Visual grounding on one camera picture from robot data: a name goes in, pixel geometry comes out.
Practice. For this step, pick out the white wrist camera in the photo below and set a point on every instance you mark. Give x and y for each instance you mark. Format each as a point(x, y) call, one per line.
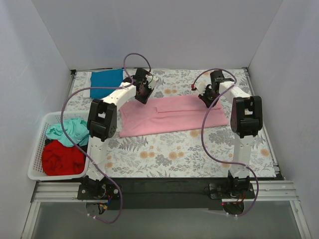
point(199, 86)
point(152, 81)

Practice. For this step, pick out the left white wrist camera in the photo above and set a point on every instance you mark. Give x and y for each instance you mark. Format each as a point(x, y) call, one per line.
point(152, 81)

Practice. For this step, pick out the white plastic laundry basket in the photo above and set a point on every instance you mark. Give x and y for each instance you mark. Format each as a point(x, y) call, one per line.
point(35, 170)

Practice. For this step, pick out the folded blue t shirt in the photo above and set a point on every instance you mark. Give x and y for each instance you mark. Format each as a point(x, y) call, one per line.
point(109, 78)

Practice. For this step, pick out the red t shirt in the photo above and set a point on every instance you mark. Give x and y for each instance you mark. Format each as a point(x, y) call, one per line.
point(58, 160)

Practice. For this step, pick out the aluminium frame rail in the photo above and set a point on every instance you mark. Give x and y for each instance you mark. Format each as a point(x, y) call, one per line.
point(55, 192)

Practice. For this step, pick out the pink t shirt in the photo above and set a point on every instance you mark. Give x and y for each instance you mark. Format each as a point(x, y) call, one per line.
point(162, 115)

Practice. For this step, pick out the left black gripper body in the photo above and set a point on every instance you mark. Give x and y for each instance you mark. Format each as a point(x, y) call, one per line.
point(143, 94)

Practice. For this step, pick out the teal t shirt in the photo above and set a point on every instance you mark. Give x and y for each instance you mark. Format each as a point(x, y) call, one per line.
point(75, 128)

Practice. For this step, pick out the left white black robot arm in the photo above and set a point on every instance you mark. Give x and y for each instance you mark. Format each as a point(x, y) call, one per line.
point(102, 125)

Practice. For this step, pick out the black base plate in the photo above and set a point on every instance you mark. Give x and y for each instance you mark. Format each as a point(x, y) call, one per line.
point(165, 193)

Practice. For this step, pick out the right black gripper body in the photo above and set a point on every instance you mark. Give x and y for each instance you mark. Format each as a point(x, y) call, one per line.
point(209, 98)

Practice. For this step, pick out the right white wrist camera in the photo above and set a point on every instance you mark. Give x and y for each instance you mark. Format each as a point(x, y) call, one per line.
point(199, 86)

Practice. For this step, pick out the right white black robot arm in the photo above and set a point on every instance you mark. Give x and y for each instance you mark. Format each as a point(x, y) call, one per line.
point(246, 121)

